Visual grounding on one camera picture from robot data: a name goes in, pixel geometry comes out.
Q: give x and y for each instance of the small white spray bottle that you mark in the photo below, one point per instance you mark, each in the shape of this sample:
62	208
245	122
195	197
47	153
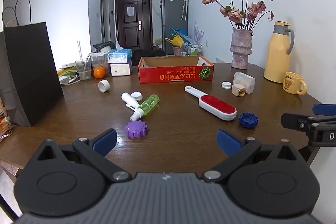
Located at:
128	98

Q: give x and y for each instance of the red and white lint brush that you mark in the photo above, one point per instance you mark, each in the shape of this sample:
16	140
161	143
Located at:
218	106

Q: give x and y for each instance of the white ridged flanged cap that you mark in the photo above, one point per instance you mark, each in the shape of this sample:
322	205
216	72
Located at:
226	85

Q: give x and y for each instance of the blue tissue pack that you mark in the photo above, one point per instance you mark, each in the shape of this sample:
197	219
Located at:
119	56

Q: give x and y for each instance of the white standing pole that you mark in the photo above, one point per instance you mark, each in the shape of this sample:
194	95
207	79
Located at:
78	50

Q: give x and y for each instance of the black and white appliance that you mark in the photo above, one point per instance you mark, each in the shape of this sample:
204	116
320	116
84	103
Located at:
103	47

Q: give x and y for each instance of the white ridged bottle cap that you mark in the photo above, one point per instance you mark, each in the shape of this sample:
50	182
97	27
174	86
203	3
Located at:
136	96

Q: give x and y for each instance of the grey refrigerator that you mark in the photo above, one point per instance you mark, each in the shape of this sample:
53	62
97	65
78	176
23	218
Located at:
170	16

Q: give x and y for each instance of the white tissue pack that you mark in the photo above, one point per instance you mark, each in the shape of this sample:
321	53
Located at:
120	69

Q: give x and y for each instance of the yellow green packet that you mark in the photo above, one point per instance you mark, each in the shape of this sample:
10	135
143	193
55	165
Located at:
65	72

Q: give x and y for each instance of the pink textured vase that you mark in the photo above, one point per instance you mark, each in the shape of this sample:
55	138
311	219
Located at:
240	48

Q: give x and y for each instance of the paper notice on door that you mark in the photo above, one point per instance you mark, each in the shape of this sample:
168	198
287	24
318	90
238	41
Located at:
130	11

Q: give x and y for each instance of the yellow watering can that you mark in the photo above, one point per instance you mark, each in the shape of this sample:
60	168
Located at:
176	40

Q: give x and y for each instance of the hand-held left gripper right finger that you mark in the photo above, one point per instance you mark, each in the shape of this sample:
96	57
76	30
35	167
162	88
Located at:
228	141

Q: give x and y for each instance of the pink plastic pot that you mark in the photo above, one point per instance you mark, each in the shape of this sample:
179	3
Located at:
177	50

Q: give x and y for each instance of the orange fruit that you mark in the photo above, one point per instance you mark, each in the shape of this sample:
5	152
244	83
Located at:
99	73

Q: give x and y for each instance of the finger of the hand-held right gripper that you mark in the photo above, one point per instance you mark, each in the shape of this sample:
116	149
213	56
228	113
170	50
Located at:
324	109
292	120

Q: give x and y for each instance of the blue ridged cap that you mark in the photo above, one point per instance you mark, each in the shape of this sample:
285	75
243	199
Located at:
248	121

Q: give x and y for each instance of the clear glass cup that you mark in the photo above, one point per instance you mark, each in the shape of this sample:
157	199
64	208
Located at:
84	73

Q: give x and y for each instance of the white smooth cylindrical cap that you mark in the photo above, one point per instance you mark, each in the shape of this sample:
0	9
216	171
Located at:
104	86

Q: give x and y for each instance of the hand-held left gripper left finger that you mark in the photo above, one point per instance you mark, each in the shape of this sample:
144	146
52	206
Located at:
105	138

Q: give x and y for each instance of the clear plastic snack jar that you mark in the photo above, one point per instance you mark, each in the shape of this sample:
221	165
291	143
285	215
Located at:
99	61

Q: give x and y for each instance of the green spray bottle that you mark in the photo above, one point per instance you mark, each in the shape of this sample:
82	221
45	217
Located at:
149	103

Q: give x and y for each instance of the dried pink rose bouquet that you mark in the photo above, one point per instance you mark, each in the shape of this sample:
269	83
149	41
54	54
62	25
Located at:
236	14

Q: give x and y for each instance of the dark brown entrance door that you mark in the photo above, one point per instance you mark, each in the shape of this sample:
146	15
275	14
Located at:
134	29

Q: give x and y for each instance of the red cardboard box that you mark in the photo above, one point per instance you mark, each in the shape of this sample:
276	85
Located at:
170	77

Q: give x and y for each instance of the yellow bear mug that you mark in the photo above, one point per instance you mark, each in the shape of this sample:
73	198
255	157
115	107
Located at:
290	83

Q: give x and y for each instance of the orange snack packet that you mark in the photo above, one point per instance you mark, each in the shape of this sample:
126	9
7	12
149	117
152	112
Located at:
5	127

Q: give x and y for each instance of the side room doorway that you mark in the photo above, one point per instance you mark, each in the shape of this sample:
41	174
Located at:
105	16

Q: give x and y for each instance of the cream cube charger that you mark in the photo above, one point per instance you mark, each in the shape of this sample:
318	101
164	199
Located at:
238	90

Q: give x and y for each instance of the blue plastic rack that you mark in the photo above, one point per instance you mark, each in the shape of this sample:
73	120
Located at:
178	32

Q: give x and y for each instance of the purple ridged cap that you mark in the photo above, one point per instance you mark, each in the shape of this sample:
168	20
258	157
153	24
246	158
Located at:
136	129

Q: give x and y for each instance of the black paper bag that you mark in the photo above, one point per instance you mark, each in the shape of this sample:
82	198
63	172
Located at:
29	69

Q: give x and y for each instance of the yellow thermos jug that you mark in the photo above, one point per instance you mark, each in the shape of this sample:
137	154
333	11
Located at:
277	56

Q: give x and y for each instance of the purple feather decoration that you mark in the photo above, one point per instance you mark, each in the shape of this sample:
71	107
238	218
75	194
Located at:
198	32

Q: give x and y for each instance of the black backpack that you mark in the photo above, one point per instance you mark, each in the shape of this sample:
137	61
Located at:
147	54

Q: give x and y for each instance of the white translucent plastic container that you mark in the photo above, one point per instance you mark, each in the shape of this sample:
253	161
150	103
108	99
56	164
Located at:
246	79

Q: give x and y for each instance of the white folded umbrella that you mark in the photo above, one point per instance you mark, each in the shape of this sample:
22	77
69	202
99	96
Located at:
184	3

